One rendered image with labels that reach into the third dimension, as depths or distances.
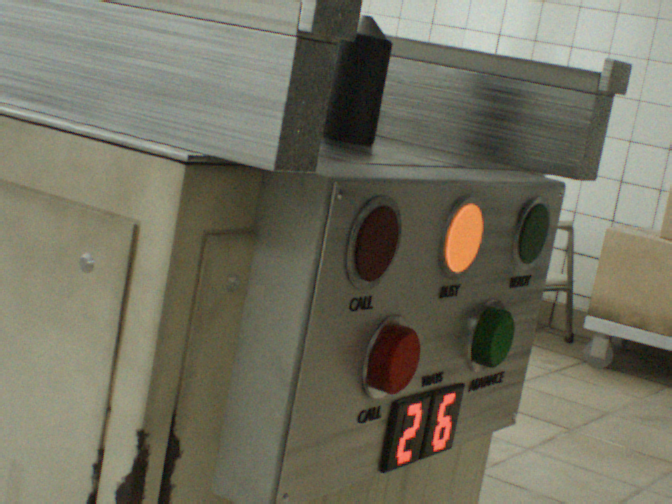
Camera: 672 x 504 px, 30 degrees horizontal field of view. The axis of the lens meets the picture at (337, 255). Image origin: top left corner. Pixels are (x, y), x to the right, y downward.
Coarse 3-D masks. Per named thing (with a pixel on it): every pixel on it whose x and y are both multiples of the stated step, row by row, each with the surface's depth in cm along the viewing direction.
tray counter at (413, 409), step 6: (414, 408) 58; (408, 414) 58; (420, 414) 59; (408, 420) 58; (414, 426) 59; (402, 432) 58; (408, 432) 58; (414, 432) 59; (402, 438) 58; (414, 438) 59; (402, 444) 58; (414, 444) 59; (402, 450) 58; (402, 456) 58; (408, 456) 59
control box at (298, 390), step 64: (320, 192) 48; (384, 192) 52; (448, 192) 56; (512, 192) 62; (256, 256) 50; (320, 256) 49; (512, 256) 64; (256, 320) 50; (320, 320) 50; (384, 320) 54; (448, 320) 60; (256, 384) 50; (320, 384) 51; (448, 384) 61; (512, 384) 68; (256, 448) 50; (320, 448) 52; (384, 448) 57; (448, 448) 63
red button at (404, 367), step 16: (384, 336) 54; (400, 336) 54; (416, 336) 55; (384, 352) 54; (400, 352) 54; (416, 352) 55; (384, 368) 54; (400, 368) 54; (416, 368) 56; (384, 384) 54; (400, 384) 55
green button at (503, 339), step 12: (492, 312) 63; (504, 312) 63; (480, 324) 62; (492, 324) 62; (504, 324) 63; (480, 336) 62; (492, 336) 62; (504, 336) 63; (480, 348) 62; (492, 348) 62; (504, 348) 64; (480, 360) 63; (492, 360) 63
